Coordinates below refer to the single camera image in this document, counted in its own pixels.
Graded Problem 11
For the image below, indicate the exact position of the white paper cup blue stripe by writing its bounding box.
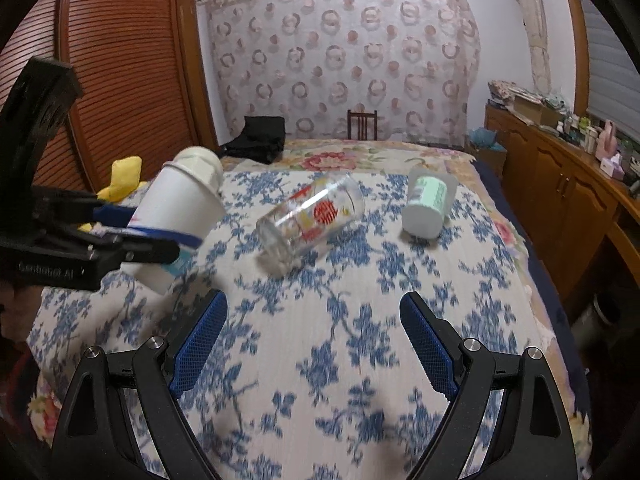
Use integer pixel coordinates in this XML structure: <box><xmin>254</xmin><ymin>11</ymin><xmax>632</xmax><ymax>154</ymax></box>
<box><xmin>122</xmin><ymin>161</ymin><xmax>226</xmax><ymax>295</ymax></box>

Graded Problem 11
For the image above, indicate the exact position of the white plastic cup green label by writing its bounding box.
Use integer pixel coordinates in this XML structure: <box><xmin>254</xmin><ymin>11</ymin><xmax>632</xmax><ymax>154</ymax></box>
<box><xmin>401</xmin><ymin>167</ymin><xmax>459</xmax><ymax>240</ymax></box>

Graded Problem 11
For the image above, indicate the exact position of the yellow plush toy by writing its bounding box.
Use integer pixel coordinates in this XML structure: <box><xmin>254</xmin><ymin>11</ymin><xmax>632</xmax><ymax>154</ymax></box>
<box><xmin>78</xmin><ymin>156</ymin><xmax>145</xmax><ymax>232</ymax></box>

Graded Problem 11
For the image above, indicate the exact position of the white thermos bottle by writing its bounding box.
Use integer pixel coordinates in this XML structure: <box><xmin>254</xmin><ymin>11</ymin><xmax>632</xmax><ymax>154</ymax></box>
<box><xmin>172</xmin><ymin>146</ymin><xmax>224</xmax><ymax>194</ymax></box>

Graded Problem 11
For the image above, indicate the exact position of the blue floral white bedspread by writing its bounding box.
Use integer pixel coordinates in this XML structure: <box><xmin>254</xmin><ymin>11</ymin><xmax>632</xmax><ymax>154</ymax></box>
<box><xmin>28</xmin><ymin>171</ymin><xmax>554</xmax><ymax>479</ymax></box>

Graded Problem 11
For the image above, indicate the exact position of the clear glass with red print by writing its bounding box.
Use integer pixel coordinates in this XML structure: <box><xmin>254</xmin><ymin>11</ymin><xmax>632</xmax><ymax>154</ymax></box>
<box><xmin>255</xmin><ymin>172</ymin><xmax>366</xmax><ymax>276</ymax></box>

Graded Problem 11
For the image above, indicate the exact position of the black bag on bed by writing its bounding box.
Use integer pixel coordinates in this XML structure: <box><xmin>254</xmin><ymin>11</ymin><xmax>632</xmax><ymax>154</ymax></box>
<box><xmin>219</xmin><ymin>116</ymin><xmax>286</xmax><ymax>165</ymax></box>

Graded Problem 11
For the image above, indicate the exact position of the brown louvered wardrobe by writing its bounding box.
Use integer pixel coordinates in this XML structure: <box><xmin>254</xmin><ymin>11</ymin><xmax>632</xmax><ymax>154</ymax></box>
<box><xmin>1</xmin><ymin>0</ymin><xmax>218</xmax><ymax>191</ymax></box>

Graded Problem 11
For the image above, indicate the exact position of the pink floral bed quilt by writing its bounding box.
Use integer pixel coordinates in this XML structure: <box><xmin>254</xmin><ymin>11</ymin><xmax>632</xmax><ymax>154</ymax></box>
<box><xmin>219</xmin><ymin>138</ymin><xmax>532</xmax><ymax>261</ymax></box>

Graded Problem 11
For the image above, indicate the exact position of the brown wooden sideboard cabinet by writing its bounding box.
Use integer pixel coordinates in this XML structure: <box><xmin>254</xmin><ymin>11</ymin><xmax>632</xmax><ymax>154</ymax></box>
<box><xmin>485</xmin><ymin>105</ymin><xmax>639</xmax><ymax>300</ymax></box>

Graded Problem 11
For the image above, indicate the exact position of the teal cloth by cabinet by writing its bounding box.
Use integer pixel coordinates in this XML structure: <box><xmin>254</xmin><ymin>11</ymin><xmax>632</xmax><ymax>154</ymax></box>
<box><xmin>468</xmin><ymin>128</ymin><xmax>506</xmax><ymax>152</ymax></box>

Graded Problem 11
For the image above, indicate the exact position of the dark wooden chair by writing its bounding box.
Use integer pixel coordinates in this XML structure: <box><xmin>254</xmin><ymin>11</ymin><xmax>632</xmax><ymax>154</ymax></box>
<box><xmin>347</xmin><ymin>110</ymin><xmax>378</xmax><ymax>141</ymax></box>

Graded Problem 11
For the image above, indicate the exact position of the tissue box on cabinet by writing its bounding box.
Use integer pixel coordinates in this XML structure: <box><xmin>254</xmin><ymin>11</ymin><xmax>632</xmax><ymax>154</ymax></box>
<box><xmin>600</xmin><ymin>153</ymin><xmax>625</xmax><ymax>181</ymax></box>

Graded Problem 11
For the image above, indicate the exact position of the cardboard box on cabinet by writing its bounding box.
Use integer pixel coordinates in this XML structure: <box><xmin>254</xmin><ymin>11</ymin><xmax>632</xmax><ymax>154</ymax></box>
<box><xmin>513</xmin><ymin>96</ymin><xmax>563</xmax><ymax>128</ymax></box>

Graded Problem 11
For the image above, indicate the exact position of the pink bottle on cabinet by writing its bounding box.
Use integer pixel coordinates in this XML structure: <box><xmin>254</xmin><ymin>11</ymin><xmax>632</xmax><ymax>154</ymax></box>
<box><xmin>594</xmin><ymin>120</ymin><xmax>617</xmax><ymax>162</ymax></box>

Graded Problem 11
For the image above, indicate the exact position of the pink patterned lace curtain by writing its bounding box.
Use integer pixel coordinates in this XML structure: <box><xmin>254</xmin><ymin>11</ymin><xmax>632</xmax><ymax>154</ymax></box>
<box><xmin>203</xmin><ymin>0</ymin><xmax>480</xmax><ymax>145</ymax></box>

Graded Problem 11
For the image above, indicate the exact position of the grey window roller blind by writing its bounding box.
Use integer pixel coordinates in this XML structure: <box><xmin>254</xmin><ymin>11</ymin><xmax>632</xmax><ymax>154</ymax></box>
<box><xmin>580</xmin><ymin>0</ymin><xmax>640</xmax><ymax>141</ymax></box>

